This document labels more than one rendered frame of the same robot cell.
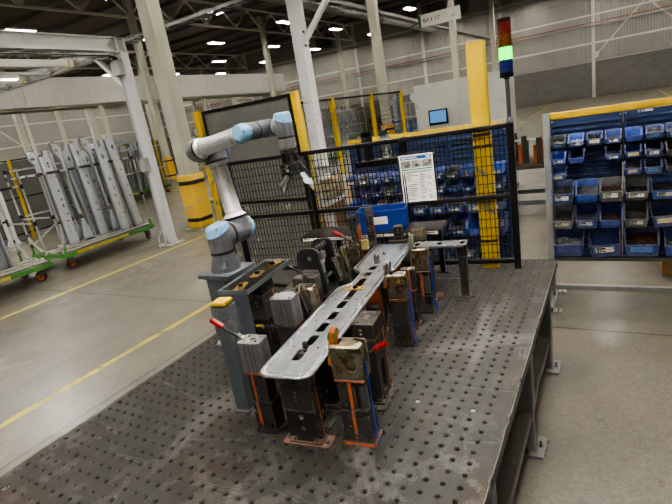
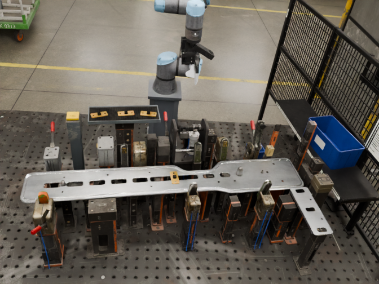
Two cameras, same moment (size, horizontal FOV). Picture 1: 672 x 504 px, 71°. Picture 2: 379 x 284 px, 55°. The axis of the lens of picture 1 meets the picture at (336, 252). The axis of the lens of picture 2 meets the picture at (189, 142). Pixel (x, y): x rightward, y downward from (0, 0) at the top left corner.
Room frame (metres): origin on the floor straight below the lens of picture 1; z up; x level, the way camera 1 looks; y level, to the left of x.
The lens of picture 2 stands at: (1.19, -1.08, 2.28)
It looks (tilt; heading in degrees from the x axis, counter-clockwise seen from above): 39 degrees down; 51
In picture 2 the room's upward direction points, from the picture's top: 8 degrees clockwise
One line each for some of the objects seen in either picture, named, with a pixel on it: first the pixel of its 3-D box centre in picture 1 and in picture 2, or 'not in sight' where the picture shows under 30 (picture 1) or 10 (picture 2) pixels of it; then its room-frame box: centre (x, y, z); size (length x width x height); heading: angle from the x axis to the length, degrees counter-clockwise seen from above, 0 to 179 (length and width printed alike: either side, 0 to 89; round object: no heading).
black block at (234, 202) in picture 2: (411, 296); (230, 220); (2.15, -0.32, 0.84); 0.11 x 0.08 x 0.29; 66
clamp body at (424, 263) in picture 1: (423, 280); (259, 220); (2.26, -0.41, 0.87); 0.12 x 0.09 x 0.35; 66
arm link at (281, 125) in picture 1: (283, 125); (194, 14); (2.13, 0.13, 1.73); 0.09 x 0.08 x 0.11; 53
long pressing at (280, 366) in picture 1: (355, 290); (170, 179); (1.95, -0.06, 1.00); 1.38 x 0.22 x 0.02; 156
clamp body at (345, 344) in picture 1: (356, 391); (49, 234); (1.35, 0.01, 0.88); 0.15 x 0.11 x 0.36; 66
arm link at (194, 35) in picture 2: (288, 143); (193, 32); (2.12, 0.13, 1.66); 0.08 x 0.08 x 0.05
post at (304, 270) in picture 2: (463, 270); (310, 248); (2.38, -0.66, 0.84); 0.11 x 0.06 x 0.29; 66
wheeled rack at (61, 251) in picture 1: (86, 206); not in sight; (8.81, 4.39, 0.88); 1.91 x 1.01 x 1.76; 150
